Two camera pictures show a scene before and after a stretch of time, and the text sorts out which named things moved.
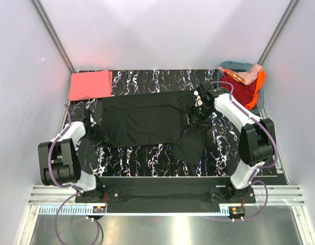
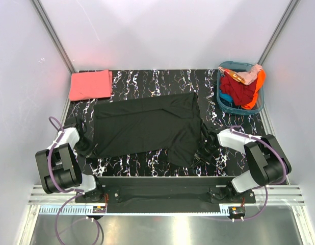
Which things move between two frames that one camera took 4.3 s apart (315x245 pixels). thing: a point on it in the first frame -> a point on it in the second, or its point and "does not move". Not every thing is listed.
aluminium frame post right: [287, 16] does not move
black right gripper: [202, 122] -> [200, 157]
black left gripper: [102, 137] -> [90, 150]
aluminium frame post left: [54, 35] does not move
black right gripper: [164, 194] does not move
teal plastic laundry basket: [242, 67] does not move
